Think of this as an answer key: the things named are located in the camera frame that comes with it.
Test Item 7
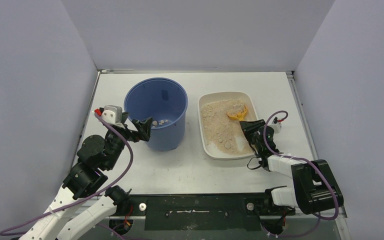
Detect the yellow slotted litter scoop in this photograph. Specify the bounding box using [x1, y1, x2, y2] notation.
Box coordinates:
[226, 103, 248, 121]

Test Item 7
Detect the blue plastic bucket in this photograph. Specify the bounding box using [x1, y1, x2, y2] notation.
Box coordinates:
[123, 77, 188, 152]

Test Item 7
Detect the white plastic litter tray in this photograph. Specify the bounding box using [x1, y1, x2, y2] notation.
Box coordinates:
[198, 91, 259, 160]

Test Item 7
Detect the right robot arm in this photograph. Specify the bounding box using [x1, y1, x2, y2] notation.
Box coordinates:
[239, 119, 344, 217]

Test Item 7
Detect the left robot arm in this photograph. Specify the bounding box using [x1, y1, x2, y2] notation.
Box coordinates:
[20, 107, 153, 240]

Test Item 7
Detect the grey litter clump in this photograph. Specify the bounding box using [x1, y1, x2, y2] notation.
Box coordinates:
[224, 142, 231, 149]

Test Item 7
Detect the beige cat litter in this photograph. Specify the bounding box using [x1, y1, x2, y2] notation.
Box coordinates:
[200, 99, 253, 156]

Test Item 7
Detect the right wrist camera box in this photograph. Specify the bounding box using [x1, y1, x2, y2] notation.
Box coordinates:
[268, 117, 282, 134]

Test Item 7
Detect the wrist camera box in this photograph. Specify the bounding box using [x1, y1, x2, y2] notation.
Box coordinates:
[268, 117, 282, 134]
[94, 105, 123, 125]

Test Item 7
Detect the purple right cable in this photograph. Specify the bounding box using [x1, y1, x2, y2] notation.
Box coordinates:
[262, 110, 340, 239]

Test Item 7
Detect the purple cable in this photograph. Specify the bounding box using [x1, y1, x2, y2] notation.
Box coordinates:
[0, 114, 134, 236]
[262, 110, 340, 239]

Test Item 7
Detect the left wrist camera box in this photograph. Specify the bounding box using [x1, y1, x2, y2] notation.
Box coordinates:
[94, 105, 123, 125]

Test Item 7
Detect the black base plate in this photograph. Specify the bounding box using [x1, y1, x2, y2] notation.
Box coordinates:
[130, 192, 296, 232]

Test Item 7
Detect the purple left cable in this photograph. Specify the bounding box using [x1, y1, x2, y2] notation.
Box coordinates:
[0, 114, 134, 236]

